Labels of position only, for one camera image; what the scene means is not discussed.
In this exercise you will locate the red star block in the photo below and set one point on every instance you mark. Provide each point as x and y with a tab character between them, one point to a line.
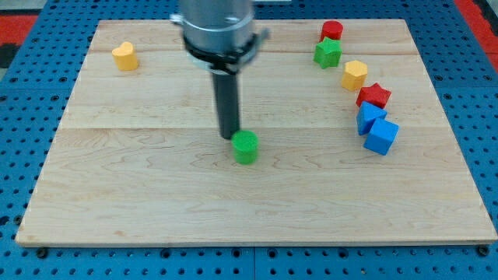
375	94

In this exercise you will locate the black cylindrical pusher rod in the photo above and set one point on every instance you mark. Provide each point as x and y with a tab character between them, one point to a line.
227	104

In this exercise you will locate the yellow heart block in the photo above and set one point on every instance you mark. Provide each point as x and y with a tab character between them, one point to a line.
125	57

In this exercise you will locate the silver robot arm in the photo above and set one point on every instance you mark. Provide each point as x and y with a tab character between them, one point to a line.
219	35

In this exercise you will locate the yellow hexagon block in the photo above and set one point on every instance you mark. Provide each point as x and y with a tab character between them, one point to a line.
354	75

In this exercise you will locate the blue triangular block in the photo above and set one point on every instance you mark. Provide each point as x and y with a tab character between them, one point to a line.
367	115

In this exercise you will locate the light wooden board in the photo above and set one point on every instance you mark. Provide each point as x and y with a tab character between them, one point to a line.
137	160

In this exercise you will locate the blue cube block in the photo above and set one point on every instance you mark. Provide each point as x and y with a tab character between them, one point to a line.
381	136

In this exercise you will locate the green cylinder block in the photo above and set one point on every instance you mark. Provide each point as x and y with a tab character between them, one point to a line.
245	147

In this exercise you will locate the red cylinder block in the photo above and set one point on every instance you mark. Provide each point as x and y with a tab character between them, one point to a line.
331	29

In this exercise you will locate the green star block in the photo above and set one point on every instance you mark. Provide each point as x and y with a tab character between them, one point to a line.
328	53

